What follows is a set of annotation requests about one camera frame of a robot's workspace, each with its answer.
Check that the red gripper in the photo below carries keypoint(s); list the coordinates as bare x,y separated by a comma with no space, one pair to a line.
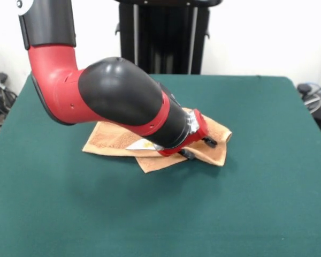
202,127

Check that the orange terry towel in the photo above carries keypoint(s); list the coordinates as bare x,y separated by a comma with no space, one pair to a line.
109,139

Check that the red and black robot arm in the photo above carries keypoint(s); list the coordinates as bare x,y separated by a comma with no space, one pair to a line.
109,93

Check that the dark green table cloth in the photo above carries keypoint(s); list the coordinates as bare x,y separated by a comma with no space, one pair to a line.
96,200

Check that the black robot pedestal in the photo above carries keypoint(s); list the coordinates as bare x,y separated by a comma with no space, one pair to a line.
163,40

